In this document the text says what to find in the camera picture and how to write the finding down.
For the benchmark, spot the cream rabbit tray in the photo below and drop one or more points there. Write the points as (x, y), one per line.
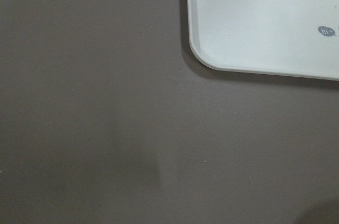
(276, 37)

